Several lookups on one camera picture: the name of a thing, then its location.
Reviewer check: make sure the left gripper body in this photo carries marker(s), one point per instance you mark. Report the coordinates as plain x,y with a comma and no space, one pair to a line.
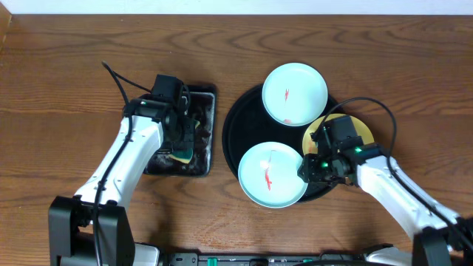
185,137

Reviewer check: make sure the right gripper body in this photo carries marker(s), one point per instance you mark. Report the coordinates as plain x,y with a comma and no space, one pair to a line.
318,170

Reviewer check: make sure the light blue plate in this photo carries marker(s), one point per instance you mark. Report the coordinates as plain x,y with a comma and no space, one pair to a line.
267,174
294,94

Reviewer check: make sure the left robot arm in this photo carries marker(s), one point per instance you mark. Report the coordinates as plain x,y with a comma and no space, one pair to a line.
92,227

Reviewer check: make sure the black rectangular soapy tray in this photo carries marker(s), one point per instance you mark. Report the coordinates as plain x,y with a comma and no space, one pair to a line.
202,108

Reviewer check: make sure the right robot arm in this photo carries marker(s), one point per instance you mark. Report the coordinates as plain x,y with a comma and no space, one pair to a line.
440,236

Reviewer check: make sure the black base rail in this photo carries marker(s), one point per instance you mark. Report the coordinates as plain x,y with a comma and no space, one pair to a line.
195,259

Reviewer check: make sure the green yellow sponge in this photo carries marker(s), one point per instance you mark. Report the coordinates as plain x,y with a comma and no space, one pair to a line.
185,154

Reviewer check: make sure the yellow plate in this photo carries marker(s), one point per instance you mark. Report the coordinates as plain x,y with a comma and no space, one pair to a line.
310,147

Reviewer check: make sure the light blue plate top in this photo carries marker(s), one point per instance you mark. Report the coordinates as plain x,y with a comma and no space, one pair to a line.
294,94

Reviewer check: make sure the light blue plate bottom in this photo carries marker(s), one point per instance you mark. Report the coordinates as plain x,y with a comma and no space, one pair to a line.
267,174

